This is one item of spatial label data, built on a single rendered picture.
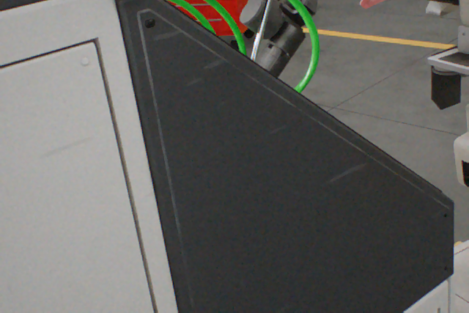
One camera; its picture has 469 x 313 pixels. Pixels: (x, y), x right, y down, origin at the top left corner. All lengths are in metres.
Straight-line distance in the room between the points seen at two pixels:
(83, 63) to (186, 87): 0.13
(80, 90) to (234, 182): 0.25
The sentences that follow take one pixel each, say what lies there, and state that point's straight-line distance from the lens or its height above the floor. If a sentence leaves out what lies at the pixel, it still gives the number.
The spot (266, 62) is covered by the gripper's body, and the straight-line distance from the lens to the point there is 1.22.
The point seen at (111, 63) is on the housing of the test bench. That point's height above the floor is 1.39.
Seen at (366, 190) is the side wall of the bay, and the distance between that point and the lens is 1.01.
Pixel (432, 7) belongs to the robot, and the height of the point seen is 1.13.
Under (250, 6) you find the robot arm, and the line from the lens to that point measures 1.22.
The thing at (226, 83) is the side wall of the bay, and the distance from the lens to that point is 0.77.
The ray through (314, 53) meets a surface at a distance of 1.16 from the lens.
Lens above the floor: 1.57
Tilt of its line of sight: 24 degrees down
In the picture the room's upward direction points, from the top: 8 degrees counter-clockwise
